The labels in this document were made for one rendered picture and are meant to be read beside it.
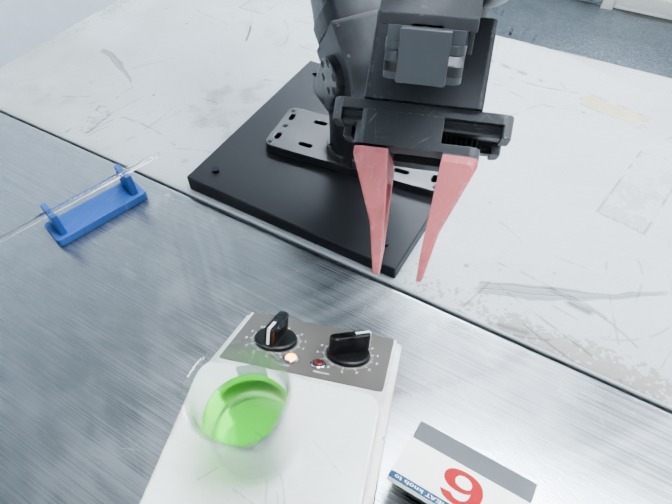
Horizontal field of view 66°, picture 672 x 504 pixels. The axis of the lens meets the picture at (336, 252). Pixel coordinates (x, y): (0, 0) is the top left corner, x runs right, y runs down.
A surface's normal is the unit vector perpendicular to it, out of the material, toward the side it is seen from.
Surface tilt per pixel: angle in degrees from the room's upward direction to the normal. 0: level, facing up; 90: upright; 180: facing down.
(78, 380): 0
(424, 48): 75
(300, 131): 2
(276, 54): 0
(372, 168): 61
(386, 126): 39
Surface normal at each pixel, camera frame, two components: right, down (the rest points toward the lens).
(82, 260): -0.02, -0.63
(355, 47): 0.23, -0.04
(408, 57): -0.22, 0.57
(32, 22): 0.86, 0.38
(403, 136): -0.16, -0.01
